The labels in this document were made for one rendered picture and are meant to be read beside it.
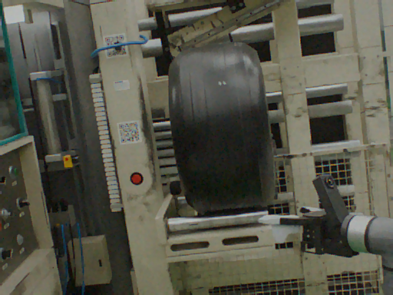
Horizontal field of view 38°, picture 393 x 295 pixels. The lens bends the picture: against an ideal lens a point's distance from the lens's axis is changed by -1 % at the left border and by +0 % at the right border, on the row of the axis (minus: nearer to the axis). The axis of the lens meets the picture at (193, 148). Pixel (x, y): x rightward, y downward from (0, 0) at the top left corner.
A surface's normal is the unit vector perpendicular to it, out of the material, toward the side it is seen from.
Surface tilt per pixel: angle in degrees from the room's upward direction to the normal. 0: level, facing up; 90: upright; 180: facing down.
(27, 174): 90
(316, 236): 82
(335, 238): 82
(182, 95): 59
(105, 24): 90
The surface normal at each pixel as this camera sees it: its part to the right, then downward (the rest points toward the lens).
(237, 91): -0.14, -0.32
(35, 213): -0.07, 0.17
